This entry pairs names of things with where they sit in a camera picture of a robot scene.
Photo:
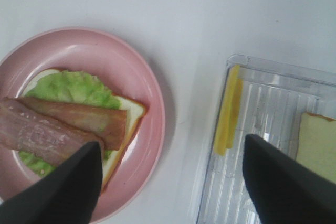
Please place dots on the pink plate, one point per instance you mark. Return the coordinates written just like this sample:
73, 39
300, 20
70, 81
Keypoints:
120, 68

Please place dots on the green lettuce leaf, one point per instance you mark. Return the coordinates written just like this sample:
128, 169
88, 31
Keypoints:
72, 87

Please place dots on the clear right plastic tray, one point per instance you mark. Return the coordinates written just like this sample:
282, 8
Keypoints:
274, 96

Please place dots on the bacon strip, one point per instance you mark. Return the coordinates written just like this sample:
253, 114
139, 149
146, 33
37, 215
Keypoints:
108, 124
23, 129

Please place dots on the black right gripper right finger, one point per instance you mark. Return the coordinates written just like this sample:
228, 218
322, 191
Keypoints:
282, 190

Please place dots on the bread slice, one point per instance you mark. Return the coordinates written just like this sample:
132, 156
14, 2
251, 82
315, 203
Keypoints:
135, 111
316, 149

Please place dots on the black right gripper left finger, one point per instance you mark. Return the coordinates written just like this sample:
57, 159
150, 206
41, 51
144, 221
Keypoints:
67, 195

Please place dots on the yellow cheese slice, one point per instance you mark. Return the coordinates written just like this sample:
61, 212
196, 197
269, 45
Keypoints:
229, 112

